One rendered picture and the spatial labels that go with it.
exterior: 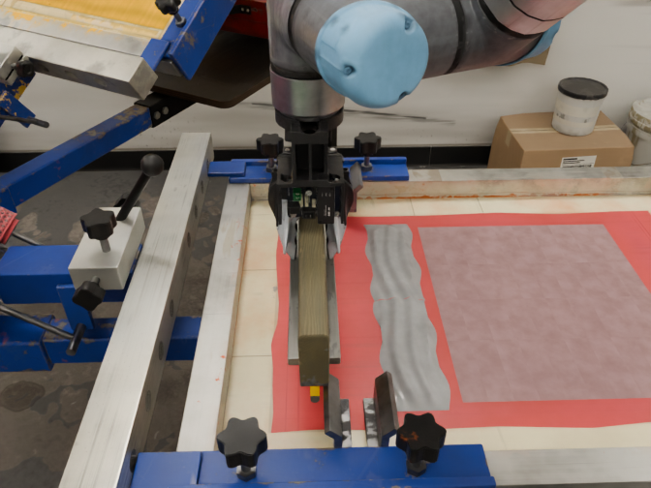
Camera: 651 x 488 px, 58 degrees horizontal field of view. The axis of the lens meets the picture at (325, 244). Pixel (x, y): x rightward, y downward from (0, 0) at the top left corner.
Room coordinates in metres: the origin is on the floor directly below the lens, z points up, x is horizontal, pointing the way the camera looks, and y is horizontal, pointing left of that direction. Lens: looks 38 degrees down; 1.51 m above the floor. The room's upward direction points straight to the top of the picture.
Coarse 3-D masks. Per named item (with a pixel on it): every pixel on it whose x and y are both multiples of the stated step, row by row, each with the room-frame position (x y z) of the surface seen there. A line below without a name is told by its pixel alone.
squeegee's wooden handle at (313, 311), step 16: (304, 224) 0.57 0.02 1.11; (320, 224) 0.57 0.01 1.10; (304, 240) 0.53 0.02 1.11; (320, 240) 0.53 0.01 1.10; (304, 256) 0.51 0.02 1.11; (320, 256) 0.51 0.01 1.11; (304, 272) 0.48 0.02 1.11; (320, 272) 0.48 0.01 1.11; (304, 288) 0.45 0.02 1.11; (320, 288) 0.45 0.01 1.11; (304, 304) 0.43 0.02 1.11; (320, 304) 0.43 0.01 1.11; (304, 320) 0.41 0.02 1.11; (320, 320) 0.41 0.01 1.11; (304, 336) 0.39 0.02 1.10; (320, 336) 0.39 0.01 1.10; (304, 352) 0.39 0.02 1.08; (320, 352) 0.39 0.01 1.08; (304, 368) 0.39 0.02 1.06; (320, 368) 0.39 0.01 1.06; (304, 384) 0.39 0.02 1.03; (320, 384) 0.39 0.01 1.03
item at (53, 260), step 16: (16, 256) 0.58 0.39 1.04; (32, 256) 0.58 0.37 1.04; (48, 256) 0.58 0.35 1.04; (64, 256) 0.58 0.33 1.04; (0, 272) 0.55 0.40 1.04; (16, 272) 0.55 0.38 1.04; (32, 272) 0.55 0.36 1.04; (48, 272) 0.55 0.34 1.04; (64, 272) 0.55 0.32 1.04; (0, 288) 0.55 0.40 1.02; (16, 288) 0.55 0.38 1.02; (32, 288) 0.55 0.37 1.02; (48, 288) 0.55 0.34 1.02
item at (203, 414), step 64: (256, 192) 0.84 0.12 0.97; (384, 192) 0.85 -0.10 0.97; (448, 192) 0.85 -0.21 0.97; (512, 192) 0.85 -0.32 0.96; (576, 192) 0.86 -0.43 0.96; (640, 192) 0.86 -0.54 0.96; (192, 384) 0.42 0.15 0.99; (192, 448) 0.34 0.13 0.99; (576, 448) 0.34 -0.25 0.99; (640, 448) 0.34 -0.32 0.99
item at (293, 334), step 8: (296, 248) 0.60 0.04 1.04; (296, 256) 0.59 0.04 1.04; (296, 264) 0.57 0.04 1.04; (328, 264) 0.57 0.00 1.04; (296, 272) 0.55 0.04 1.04; (328, 272) 0.55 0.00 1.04; (296, 280) 0.54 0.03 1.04; (328, 280) 0.54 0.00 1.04; (296, 288) 0.53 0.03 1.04; (328, 288) 0.53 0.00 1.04; (296, 296) 0.51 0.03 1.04; (328, 296) 0.51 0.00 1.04; (336, 296) 0.51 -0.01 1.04; (296, 304) 0.50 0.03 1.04; (328, 304) 0.50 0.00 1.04; (336, 304) 0.50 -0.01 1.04; (296, 312) 0.48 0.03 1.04; (328, 312) 0.48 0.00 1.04; (336, 312) 0.48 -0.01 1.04; (296, 320) 0.47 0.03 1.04; (328, 320) 0.47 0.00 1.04; (336, 320) 0.47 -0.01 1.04; (296, 328) 0.46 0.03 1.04; (336, 328) 0.46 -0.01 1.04; (288, 336) 0.45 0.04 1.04; (296, 336) 0.45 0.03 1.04; (336, 336) 0.45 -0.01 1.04; (288, 344) 0.44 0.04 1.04; (296, 344) 0.44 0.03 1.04; (336, 344) 0.44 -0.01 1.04; (288, 352) 0.42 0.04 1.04; (296, 352) 0.42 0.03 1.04; (336, 352) 0.42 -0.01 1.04; (288, 360) 0.42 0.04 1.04; (296, 360) 0.42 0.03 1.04; (336, 360) 0.42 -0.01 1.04
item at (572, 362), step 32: (288, 320) 0.55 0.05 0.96; (352, 320) 0.55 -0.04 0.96; (448, 320) 0.55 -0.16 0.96; (480, 320) 0.55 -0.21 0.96; (512, 320) 0.55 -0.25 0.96; (544, 320) 0.55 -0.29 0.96; (576, 320) 0.55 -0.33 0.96; (608, 320) 0.55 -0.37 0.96; (640, 320) 0.55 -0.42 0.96; (352, 352) 0.50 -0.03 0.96; (448, 352) 0.50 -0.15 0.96; (480, 352) 0.50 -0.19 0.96; (512, 352) 0.50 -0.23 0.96; (544, 352) 0.50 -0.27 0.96; (576, 352) 0.50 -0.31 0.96; (608, 352) 0.50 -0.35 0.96; (640, 352) 0.50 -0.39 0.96; (288, 384) 0.45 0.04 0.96; (352, 384) 0.45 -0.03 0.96; (480, 384) 0.45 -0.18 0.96; (512, 384) 0.45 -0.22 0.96; (544, 384) 0.45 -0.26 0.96; (576, 384) 0.45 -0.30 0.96; (608, 384) 0.45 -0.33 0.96; (640, 384) 0.45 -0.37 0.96; (288, 416) 0.40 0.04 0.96; (320, 416) 0.40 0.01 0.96; (352, 416) 0.40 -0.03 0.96; (448, 416) 0.40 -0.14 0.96; (480, 416) 0.40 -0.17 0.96; (512, 416) 0.40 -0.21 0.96; (544, 416) 0.40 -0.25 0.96; (576, 416) 0.40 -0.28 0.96; (608, 416) 0.40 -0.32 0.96; (640, 416) 0.40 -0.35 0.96
